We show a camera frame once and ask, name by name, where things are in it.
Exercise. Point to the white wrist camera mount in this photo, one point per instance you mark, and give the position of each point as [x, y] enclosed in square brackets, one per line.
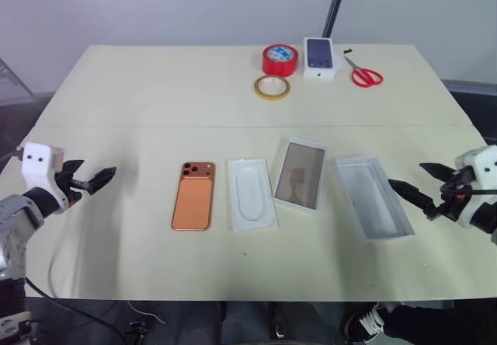
[483, 166]
[37, 164]

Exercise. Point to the white phone box base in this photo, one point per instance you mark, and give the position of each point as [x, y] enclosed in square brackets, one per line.
[372, 199]

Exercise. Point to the black metal pole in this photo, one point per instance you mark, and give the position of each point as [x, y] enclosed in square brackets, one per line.
[334, 3]

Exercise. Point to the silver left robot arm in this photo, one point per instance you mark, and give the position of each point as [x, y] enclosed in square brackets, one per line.
[15, 220]

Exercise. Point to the white box lid phone print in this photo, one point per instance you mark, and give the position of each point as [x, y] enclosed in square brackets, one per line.
[299, 175]

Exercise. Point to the black trouser leg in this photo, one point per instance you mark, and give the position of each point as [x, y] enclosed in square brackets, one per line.
[438, 323]

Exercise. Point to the red tape roll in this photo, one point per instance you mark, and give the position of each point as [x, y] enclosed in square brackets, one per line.
[280, 59]

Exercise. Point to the white closed phone box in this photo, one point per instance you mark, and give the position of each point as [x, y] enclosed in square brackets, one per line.
[319, 57]

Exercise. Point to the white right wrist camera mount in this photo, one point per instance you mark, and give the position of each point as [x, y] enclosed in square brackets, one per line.
[483, 166]

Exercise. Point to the black and white sneaker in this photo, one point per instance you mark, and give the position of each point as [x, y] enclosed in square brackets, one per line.
[363, 321]

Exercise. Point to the orange smartphone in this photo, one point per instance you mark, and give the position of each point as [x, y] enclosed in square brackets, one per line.
[193, 197]

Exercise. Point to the white phone tray insert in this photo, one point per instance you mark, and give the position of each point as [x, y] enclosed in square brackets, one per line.
[251, 195]

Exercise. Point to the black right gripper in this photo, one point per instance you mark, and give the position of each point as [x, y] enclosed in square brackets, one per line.
[454, 201]

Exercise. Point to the yellow tape roll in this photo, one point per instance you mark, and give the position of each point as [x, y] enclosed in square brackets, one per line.
[272, 87]

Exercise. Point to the grey clear background frame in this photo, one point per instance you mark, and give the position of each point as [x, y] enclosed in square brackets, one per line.
[13, 82]

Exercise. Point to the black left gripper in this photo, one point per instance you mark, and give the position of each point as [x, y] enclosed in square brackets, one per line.
[71, 187]

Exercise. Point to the dark background furniture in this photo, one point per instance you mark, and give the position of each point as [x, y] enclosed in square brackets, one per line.
[475, 108]

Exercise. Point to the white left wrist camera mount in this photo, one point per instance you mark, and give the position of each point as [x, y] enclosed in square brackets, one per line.
[37, 164]

